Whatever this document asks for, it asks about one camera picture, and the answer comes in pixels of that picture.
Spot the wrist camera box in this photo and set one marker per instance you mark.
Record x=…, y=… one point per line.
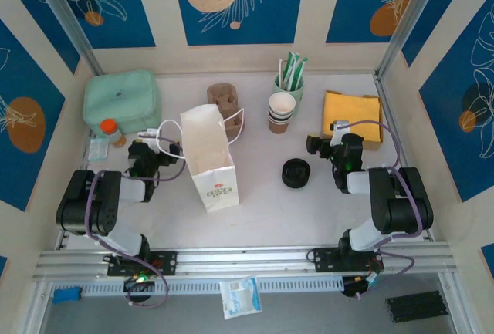
x=339, y=129
x=148, y=133

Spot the yellow napkin stack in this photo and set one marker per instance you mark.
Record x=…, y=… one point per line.
x=355, y=112

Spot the green wrapped straw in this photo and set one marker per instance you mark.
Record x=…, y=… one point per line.
x=295, y=69
x=288, y=68
x=302, y=71

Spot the blue plastic clip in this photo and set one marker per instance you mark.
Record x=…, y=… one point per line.
x=66, y=295

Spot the white paper straw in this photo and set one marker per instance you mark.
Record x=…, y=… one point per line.
x=280, y=73

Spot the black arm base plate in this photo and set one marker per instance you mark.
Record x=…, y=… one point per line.
x=166, y=262
x=322, y=260

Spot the mint green zip pouch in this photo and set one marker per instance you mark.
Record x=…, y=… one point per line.
x=119, y=98

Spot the mint green straw holder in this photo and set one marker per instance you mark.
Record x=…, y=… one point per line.
x=299, y=96

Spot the brown cardboard cup carrier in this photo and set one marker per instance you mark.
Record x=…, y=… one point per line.
x=222, y=96

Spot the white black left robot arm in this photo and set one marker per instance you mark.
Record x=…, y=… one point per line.
x=88, y=203

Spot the white paper takeout bag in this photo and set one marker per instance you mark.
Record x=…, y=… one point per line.
x=216, y=191

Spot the orange lid bottle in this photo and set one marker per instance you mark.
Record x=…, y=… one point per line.
x=110, y=127

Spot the stack of paper cups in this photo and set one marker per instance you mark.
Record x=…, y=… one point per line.
x=281, y=103

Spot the white blue wipe packet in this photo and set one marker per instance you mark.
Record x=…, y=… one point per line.
x=241, y=297

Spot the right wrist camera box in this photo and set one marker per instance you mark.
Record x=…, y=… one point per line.
x=339, y=129

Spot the aluminium corner post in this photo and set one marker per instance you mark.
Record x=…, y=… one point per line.
x=65, y=17
x=413, y=17

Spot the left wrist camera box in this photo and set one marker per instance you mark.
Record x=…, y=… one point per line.
x=148, y=133

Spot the black plastic cup lids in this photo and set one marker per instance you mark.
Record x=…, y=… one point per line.
x=296, y=173

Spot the yellow napkins in box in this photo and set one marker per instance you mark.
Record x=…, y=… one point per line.
x=372, y=145

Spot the black ribbed bar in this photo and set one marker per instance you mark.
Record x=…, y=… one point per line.
x=417, y=307

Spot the small clear plastic packet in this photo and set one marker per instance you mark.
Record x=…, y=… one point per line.
x=98, y=150

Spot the aluminium front rail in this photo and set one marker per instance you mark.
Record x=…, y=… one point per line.
x=251, y=260

